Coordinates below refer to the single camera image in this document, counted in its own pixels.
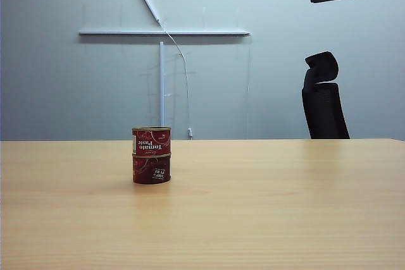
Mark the red tomato paste can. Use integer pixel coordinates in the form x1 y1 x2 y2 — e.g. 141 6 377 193
131 126 172 156

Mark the thin white cable with plug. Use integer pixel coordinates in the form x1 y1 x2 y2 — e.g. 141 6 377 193
157 16 194 139

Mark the short white wall conduit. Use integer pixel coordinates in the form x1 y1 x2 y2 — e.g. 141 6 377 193
159 40 166 128

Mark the long level white wall conduit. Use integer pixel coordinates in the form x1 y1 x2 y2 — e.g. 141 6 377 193
78 28 251 37

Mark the black mesh office chair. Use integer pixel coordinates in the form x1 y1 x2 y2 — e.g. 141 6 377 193
301 51 351 140

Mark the dark red tomato can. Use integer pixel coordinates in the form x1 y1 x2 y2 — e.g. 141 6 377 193
132 152 172 185

